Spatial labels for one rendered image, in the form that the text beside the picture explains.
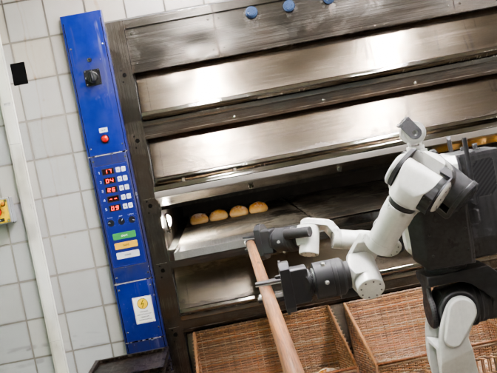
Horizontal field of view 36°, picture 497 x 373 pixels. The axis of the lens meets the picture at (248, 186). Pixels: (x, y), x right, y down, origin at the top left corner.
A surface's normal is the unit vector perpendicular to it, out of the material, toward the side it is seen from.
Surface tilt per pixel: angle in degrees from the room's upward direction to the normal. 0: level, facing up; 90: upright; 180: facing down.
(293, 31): 90
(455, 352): 90
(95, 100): 90
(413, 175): 66
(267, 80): 70
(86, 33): 90
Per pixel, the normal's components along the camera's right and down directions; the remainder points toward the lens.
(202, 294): -0.02, -0.29
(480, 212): -0.10, 0.07
